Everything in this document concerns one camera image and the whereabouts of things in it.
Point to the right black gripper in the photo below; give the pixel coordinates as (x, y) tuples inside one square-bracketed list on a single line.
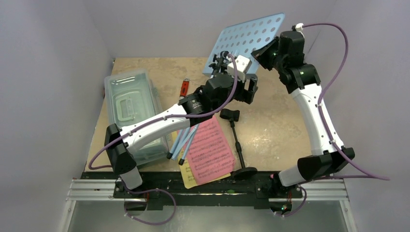
[(264, 57)]

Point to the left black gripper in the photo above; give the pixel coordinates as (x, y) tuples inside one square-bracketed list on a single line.
[(245, 95)]

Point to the blue perforated music stand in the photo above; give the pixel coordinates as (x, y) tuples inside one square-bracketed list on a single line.
[(242, 39)]

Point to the red handled adjustable wrench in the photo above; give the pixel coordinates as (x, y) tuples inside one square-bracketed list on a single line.
[(184, 88)]

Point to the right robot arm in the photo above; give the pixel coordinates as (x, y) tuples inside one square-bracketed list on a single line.
[(285, 54)]

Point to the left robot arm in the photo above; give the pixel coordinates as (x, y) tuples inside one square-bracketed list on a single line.
[(194, 109)]

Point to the pink sheet music page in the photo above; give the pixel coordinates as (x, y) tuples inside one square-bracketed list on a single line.
[(209, 154)]

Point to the black microphone stand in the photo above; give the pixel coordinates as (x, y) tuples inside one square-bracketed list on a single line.
[(244, 172)]

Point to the yellow sheet music page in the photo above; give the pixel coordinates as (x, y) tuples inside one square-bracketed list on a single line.
[(189, 180)]

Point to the clear plastic storage box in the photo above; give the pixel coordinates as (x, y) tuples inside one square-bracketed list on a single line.
[(132, 98)]

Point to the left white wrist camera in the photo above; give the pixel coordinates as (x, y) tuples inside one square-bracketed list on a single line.
[(242, 64)]

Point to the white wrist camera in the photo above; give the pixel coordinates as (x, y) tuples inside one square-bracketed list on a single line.
[(298, 27), (242, 64)]

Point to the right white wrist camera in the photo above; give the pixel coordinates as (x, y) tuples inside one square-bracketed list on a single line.
[(298, 27)]

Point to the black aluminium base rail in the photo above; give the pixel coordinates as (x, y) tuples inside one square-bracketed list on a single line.
[(161, 189)]

